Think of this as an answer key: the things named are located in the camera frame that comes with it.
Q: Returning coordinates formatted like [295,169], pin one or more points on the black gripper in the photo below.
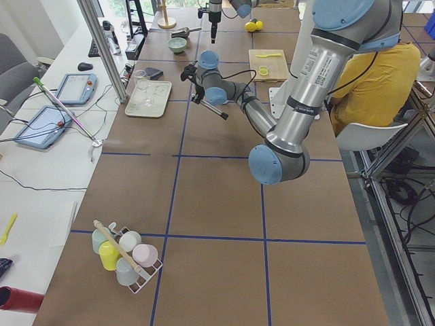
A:
[214,15]
[198,89]

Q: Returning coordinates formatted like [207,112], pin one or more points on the metal muddler black tip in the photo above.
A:
[214,109]

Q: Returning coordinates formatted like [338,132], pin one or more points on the yellow lemon slice stack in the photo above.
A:
[263,71]

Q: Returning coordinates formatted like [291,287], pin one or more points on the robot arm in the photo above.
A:
[340,30]
[242,8]

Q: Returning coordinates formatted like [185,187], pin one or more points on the yellow lemon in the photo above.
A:
[251,26]
[259,25]

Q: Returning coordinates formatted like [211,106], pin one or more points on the white cup in rack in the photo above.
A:
[129,241]

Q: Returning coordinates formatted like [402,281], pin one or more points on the green cup in rack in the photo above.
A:
[97,240]

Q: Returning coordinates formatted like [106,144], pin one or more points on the yellow cup in rack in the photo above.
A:
[109,255]

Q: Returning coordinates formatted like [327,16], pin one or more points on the grey cup in rack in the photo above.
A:
[125,273]

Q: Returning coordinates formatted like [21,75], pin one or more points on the metal ice scoop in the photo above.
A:
[184,32]

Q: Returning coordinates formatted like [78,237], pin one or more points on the green bowl of ice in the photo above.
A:
[177,44]

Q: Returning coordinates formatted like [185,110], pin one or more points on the wooden mug tree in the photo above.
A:
[166,22]

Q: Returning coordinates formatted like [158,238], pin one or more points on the cream bear tray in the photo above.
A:
[159,91]

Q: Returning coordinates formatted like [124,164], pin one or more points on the grey folded cloth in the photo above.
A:
[153,73]

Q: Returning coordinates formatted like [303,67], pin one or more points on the clear wine glass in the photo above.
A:
[142,83]

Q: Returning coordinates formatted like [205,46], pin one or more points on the wooden cutting board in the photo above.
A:
[277,66]

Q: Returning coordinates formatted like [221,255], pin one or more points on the yellow plastic knife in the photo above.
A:
[268,55]

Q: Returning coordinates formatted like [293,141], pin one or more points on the black box device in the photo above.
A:
[134,47]

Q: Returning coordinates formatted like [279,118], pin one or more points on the black keyboard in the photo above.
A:
[93,50]

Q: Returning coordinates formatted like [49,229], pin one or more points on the black computer mouse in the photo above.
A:
[84,66]

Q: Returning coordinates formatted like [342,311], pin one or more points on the far blue teach pendant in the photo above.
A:
[76,88]

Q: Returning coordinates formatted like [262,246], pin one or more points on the blue teach pendant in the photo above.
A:
[76,88]
[44,128]

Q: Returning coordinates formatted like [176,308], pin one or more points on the near blue teach pendant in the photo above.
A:
[44,128]

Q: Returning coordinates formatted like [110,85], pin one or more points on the white plastic chair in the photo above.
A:
[359,137]

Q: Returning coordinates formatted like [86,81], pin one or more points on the metal stirring rod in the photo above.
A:
[56,101]

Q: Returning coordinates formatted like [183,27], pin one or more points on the person in yellow shirt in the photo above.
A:
[374,87]

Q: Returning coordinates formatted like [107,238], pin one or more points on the grey office chair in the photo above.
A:
[16,79]

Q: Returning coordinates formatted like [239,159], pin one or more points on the red cylinder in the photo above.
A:
[19,300]

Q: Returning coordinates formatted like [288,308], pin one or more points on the aluminium frame post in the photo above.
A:
[90,16]

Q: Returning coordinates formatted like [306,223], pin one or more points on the wooden rack handle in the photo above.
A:
[98,225]

